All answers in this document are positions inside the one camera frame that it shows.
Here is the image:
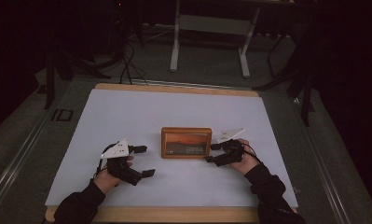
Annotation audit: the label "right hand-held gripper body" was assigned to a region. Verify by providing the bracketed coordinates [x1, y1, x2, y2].
[215, 127, 246, 167]

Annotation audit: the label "wooden photo frame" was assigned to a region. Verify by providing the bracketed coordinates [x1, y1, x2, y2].
[160, 126, 213, 160]

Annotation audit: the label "person's left hand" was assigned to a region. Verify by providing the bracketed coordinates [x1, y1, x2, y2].
[93, 155, 135, 196]

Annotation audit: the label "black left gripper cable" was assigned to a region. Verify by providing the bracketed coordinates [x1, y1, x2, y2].
[94, 142, 119, 180]

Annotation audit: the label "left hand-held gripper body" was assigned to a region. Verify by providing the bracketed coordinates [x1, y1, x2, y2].
[99, 138, 145, 187]

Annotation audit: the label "white metal desk frame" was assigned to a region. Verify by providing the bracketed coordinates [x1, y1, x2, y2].
[169, 0, 262, 78]

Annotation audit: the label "black floor cables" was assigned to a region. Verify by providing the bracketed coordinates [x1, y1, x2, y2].
[119, 40, 149, 86]

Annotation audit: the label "person's right hand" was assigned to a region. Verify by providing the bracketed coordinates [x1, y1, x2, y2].
[228, 138, 261, 175]

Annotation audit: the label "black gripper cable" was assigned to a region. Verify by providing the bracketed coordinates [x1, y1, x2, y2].
[242, 142, 264, 165]
[94, 142, 119, 180]

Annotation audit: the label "black metal stand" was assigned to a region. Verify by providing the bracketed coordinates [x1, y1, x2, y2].
[253, 18, 318, 127]

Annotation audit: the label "white table mat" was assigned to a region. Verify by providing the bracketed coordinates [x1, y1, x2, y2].
[45, 88, 299, 208]

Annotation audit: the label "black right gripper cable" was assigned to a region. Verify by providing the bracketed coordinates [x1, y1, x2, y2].
[242, 142, 264, 165]

